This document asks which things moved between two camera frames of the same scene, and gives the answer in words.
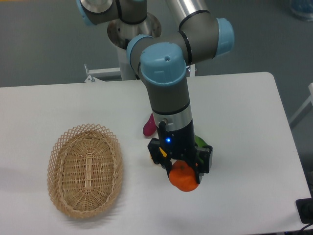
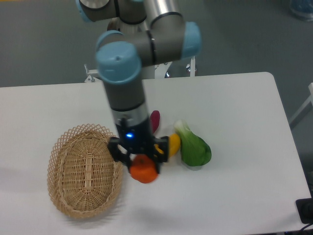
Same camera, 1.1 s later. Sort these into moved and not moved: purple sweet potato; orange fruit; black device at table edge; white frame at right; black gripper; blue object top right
Moved: orange fruit; black gripper
Not moved: purple sweet potato; blue object top right; black device at table edge; white frame at right
